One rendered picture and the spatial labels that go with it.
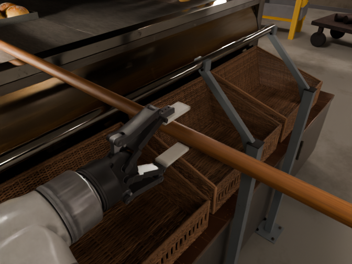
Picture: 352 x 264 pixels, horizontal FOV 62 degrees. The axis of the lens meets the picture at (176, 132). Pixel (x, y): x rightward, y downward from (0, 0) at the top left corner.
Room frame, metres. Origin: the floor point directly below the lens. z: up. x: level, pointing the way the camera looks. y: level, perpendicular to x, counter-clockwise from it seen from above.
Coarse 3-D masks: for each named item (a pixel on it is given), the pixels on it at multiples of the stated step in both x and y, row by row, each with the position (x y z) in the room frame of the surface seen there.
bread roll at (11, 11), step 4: (8, 8) 1.26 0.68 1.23; (12, 8) 1.26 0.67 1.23; (16, 8) 1.27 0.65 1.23; (20, 8) 1.28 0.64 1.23; (24, 8) 1.29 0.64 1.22; (8, 12) 1.24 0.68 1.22; (12, 12) 1.25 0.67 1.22; (16, 12) 1.25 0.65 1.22; (20, 12) 1.27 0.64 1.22; (24, 12) 1.28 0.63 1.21; (28, 12) 1.30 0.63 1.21; (8, 16) 1.24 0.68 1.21; (12, 16) 1.24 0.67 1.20
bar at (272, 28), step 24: (192, 72) 0.81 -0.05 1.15; (144, 96) 0.65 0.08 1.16; (216, 96) 0.82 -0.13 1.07; (312, 96) 1.06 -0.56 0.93; (72, 120) 0.51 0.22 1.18; (96, 120) 0.54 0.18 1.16; (240, 120) 0.77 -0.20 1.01; (24, 144) 0.43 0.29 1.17; (48, 144) 0.45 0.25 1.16; (0, 168) 0.38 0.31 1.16; (288, 168) 1.07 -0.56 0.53; (240, 192) 0.72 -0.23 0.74; (240, 216) 0.70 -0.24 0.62; (240, 240) 0.71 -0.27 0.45
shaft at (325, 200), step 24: (0, 48) 0.90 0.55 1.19; (48, 72) 0.72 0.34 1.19; (96, 96) 0.59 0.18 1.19; (120, 96) 0.56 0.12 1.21; (192, 144) 0.41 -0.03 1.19; (216, 144) 0.39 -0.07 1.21; (240, 168) 0.35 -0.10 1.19; (264, 168) 0.33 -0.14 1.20; (288, 192) 0.30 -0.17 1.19; (312, 192) 0.28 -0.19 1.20; (336, 216) 0.25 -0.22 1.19
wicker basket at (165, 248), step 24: (96, 144) 0.89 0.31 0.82; (48, 168) 0.74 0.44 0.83; (72, 168) 0.79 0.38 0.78; (168, 168) 0.81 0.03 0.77; (0, 192) 0.63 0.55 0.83; (24, 192) 0.66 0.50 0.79; (144, 192) 0.85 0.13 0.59; (168, 192) 0.81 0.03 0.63; (192, 192) 0.73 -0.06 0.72; (120, 216) 0.73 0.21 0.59; (144, 216) 0.73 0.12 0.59; (168, 216) 0.73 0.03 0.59; (192, 216) 0.61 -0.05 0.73; (96, 240) 0.62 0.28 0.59; (120, 240) 0.62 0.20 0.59; (144, 240) 0.62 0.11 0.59; (168, 240) 0.53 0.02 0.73; (192, 240) 0.62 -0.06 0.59
